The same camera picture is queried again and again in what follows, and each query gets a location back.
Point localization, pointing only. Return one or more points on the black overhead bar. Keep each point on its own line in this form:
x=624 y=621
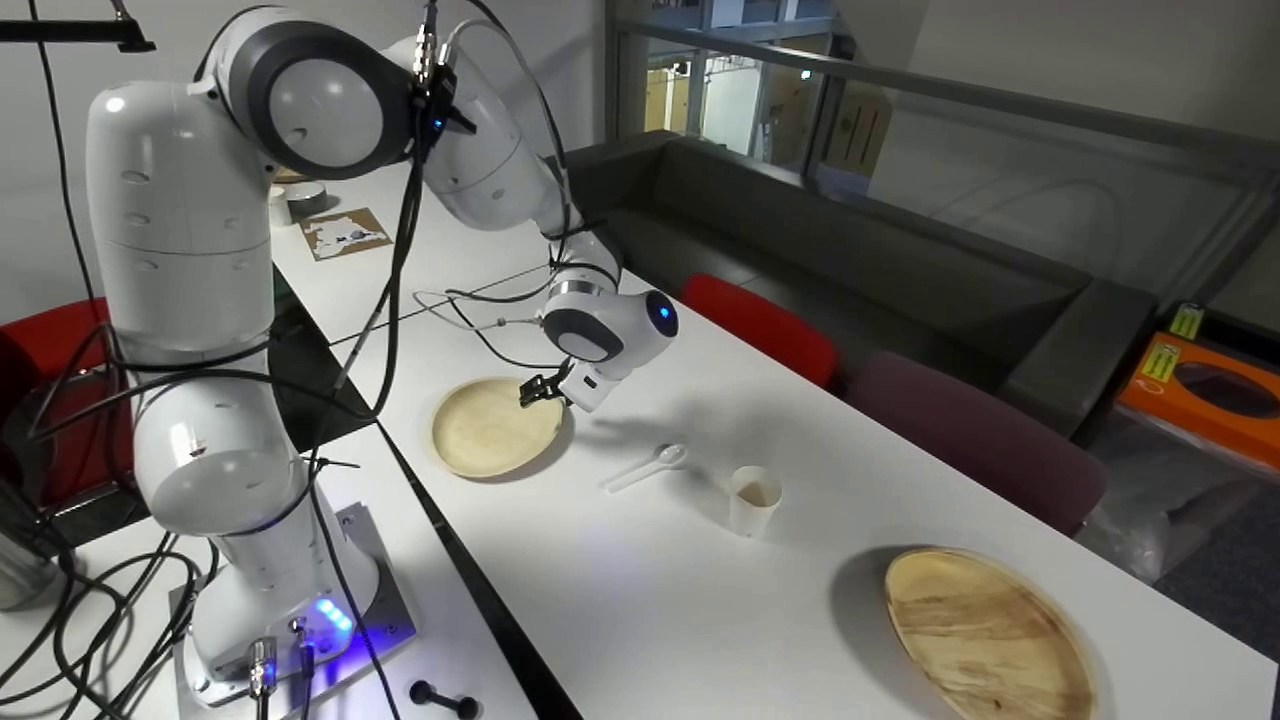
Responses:
x=81 y=35

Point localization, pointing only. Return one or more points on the dark grey sofa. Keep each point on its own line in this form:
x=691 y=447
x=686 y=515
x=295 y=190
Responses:
x=852 y=252

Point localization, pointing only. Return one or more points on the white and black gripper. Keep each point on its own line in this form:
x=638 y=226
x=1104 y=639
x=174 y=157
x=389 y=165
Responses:
x=588 y=388

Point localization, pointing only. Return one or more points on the red chair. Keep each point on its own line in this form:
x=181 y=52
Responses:
x=52 y=344
x=760 y=327

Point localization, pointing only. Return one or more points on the small dark flat object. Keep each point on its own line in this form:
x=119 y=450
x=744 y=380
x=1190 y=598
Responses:
x=310 y=206

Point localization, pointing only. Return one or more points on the white paper cup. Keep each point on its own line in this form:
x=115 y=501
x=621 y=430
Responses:
x=752 y=509

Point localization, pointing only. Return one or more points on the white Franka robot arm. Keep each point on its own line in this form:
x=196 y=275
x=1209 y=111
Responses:
x=174 y=212

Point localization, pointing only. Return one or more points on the pale brown palm-leaf plate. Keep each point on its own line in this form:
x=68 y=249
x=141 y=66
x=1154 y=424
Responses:
x=492 y=433

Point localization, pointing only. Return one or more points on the crumpled grey plastic sheet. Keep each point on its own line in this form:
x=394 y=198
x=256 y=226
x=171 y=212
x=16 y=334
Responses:
x=1174 y=515

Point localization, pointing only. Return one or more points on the white plastic spoon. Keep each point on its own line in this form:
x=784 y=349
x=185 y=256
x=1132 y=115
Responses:
x=663 y=459

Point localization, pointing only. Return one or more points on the black dumbbell-shaped tool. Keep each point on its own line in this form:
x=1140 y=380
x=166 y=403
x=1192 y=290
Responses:
x=443 y=699

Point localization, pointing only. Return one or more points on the metal and glass railing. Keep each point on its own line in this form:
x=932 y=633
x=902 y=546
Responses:
x=932 y=89

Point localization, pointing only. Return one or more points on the orange box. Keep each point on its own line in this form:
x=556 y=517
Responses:
x=1200 y=403

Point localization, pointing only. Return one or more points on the grey metal robot base plate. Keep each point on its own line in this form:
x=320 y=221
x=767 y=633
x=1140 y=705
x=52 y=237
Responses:
x=381 y=584

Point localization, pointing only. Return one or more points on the yellow sign board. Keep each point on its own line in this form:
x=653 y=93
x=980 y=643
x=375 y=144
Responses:
x=857 y=135

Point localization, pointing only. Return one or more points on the black box with green label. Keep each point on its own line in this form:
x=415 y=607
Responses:
x=1187 y=323

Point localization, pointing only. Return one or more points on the streaky brown palm-leaf plate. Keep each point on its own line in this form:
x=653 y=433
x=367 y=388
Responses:
x=984 y=643

